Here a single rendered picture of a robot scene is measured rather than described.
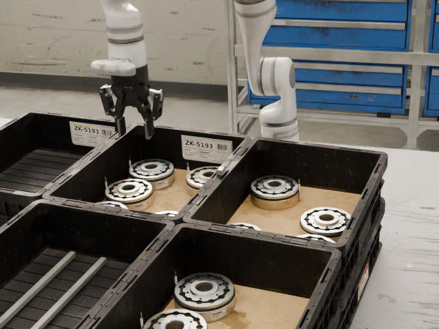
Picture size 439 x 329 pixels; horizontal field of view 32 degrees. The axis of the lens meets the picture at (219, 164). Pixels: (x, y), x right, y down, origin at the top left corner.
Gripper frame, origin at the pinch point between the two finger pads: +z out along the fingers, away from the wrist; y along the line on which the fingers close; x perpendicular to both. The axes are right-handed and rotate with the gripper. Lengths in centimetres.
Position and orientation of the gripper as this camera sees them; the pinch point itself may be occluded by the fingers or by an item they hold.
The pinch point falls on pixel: (134, 129)
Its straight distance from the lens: 156.5
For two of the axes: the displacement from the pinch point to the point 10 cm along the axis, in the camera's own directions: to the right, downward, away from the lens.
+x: -3.6, 4.2, -8.4
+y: -9.3, -1.2, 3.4
